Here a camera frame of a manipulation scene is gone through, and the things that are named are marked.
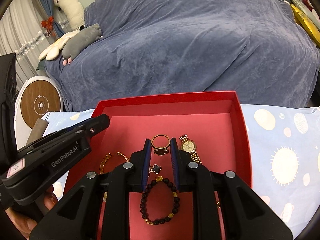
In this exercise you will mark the white curtain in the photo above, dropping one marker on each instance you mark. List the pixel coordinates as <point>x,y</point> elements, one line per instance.
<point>15,25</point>

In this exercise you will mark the white long plush toy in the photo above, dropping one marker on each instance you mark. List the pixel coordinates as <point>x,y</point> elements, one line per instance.
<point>71,7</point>

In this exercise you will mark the blue-grey sofa blanket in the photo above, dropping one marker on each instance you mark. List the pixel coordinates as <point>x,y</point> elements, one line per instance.
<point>187,42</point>

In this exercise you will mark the gold wristwatch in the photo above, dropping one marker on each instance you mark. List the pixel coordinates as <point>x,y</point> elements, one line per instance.
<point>188,145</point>

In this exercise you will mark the person's left hand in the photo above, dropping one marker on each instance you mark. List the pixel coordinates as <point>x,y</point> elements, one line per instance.
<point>22,221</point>

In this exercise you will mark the grey plush toy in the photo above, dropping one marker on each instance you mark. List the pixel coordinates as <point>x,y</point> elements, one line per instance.
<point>82,37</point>

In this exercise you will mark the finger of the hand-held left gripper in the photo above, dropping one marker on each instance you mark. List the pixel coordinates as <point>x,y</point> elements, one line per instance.
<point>97,127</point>
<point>82,123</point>

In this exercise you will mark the red ribbon bow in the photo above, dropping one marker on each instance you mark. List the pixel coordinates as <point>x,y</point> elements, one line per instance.
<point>47,23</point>

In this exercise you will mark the red cardboard box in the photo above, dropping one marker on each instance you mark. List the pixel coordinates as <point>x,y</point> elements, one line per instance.
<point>175,120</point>

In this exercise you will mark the cream flower cushion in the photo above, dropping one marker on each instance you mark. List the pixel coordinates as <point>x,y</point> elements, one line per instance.
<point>53,47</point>

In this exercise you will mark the gold bangle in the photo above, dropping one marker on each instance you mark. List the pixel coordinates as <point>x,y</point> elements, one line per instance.
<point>123,156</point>

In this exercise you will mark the blue planet print tablecloth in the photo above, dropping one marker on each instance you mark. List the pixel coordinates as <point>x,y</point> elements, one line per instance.
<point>275,135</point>

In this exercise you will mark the gold cushion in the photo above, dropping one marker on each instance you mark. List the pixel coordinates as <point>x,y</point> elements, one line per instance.
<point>307,22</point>

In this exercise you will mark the white machine with wooden disc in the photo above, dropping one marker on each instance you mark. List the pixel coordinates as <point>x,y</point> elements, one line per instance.
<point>41,105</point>

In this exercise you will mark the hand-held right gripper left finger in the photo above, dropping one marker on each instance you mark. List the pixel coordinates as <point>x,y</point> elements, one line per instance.
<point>147,162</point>

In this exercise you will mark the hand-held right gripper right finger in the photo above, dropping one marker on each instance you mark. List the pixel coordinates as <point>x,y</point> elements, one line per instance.
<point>175,165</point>

